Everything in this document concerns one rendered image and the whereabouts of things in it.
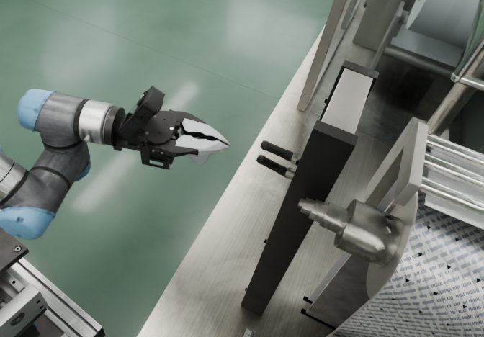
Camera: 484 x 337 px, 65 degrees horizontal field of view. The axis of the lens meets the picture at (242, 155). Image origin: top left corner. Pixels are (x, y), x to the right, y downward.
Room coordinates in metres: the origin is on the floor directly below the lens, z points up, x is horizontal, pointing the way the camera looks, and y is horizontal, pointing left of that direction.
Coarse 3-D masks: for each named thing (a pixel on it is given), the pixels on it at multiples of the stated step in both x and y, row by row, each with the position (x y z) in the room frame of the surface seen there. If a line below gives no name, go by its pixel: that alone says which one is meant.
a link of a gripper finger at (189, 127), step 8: (184, 120) 0.48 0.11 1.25; (192, 120) 0.49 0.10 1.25; (184, 128) 0.47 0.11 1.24; (192, 128) 0.47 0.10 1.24; (200, 128) 0.47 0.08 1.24; (208, 128) 0.48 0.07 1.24; (192, 136) 0.46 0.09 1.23; (200, 136) 0.47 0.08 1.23; (208, 136) 0.46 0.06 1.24; (216, 136) 0.47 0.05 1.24
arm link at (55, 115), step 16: (32, 96) 0.45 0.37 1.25; (48, 96) 0.45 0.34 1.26; (64, 96) 0.47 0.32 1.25; (32, 112) 0.43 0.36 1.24; (48, 112) 0.43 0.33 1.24; (64, 112) 0.43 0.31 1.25; (80, 112) 0.44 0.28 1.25; (32, 128) 0.42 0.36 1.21; (48, 128) 0.42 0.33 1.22; (64, 128) 0.42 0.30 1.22; (48, 144) 0.42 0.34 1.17; (64, 144) 0.42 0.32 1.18
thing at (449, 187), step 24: (408, 144) 0.33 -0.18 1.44; (432, 144) 0.33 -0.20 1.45; (408, 168) 0.28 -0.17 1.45; (432, 168) 0.29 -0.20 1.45; (456, 168) 0.29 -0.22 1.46; (480, 168) 0.31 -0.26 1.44; (408, 192) 0.25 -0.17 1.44; (432, 192) 0.26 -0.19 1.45; (456, 192) 0.26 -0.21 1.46; (480, 192) 0.28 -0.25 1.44; (456, 216) 0.24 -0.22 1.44; (480, 216) 0.24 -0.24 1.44
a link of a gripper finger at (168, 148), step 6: (156, 144) 0.42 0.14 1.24; (162, 144) 0.42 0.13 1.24; (168, 144) 0.43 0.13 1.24; (174, 144) 0.43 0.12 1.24; (156, 150) 0.41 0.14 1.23; (162, 150) 0.42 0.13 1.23; (168, 150) 0.41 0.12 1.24; (174, 150) 0.42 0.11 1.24; (180, 150) 0.42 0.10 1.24; (186, 150) 0.42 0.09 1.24; (192, 150) 0.43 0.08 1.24; (198, 150) 0.43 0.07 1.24; (174, 156) 0.42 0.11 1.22
